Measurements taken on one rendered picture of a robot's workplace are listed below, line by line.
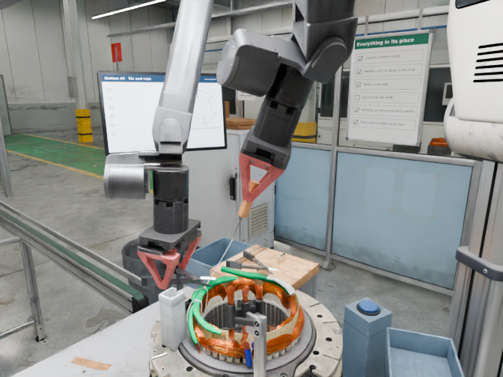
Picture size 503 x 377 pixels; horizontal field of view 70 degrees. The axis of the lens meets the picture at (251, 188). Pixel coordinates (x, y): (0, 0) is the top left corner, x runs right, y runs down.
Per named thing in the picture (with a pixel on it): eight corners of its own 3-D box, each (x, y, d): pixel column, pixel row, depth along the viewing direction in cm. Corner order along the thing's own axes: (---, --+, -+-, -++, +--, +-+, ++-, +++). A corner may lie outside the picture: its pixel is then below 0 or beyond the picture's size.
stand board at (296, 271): (209, 277, 89) (209, 269, 88) (255, 251, 104) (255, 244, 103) (278, 306, 77) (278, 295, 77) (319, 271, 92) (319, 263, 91)
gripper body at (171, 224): (137, 246, 58) (135, 202, 55) (169, 224, 67) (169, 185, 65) (173, 253, 56) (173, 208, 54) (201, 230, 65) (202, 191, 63)
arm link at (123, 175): (182, 117, 56) (181, 134, 64) (102, 114, 53) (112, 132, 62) (183, 194, 54) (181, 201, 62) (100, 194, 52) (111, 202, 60)
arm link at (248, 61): (355, 48, 41) (331, 12, 46) (268, 12, 36) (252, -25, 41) (299, 125, 49) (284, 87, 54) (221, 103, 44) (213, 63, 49)
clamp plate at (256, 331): (259, 339, 45) (259, 319, 44) (244, 331, 47) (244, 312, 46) (261, 337, 46) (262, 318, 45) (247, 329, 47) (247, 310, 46)
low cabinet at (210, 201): (278, 254, 343) (281, 126, 312) (239, 276, 302) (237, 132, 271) (204, 229, 406) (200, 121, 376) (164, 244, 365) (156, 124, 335)
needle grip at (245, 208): (236, 215, 56) (250, 181, 54) (238, 211, 57) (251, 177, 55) (246, 219, 56) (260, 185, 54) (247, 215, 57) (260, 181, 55)
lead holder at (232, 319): (224, 327, 46) (224, 304, 45) (242, 312, 50) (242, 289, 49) (248, 338, 44) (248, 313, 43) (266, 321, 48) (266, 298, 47)
